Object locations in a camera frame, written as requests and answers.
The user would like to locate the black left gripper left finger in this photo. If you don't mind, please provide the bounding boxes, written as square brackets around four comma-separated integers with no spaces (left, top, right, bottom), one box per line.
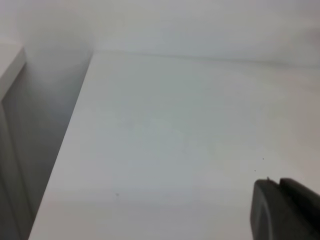
[250,179,320,240]

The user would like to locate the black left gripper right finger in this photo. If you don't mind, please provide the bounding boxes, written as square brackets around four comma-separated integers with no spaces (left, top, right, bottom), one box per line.
[279,178,320,200]

